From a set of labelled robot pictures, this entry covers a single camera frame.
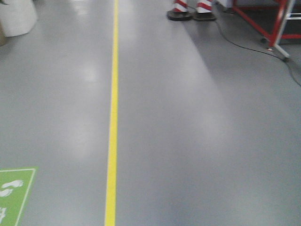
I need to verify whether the red white traffic cone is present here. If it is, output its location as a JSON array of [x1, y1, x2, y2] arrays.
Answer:
[[166, 0, 192, 21]]

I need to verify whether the green footprint floor sign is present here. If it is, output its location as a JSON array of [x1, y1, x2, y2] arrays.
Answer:
[[0, 167, 38, 226]]

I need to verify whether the white planter pot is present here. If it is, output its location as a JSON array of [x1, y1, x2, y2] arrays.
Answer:
[[0, 0, 38, 37]]

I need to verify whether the black floor cable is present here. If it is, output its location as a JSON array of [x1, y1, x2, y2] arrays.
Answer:
[[188, 6, 301, 87]]

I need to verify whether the red metal cart frame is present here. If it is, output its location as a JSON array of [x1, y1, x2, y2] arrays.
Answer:
[[232, 0, 301, 62]]

